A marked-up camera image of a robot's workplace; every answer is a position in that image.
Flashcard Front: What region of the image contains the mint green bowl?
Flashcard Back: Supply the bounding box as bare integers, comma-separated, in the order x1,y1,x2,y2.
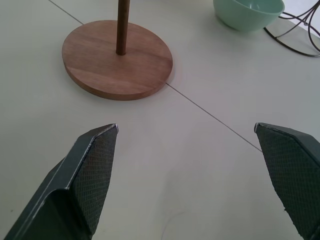
212,0,286,33

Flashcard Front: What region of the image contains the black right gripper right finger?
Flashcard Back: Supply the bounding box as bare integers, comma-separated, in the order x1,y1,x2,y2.
253,122,320,240

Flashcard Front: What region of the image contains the black wire basket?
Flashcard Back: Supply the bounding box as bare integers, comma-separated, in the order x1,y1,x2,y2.
263,0,320,57

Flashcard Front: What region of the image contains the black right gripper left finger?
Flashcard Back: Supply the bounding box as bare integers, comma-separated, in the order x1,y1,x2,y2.
3,123,120,240

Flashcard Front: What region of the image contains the wooden round-base stand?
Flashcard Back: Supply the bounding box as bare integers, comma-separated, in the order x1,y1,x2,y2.
61,0,174,101

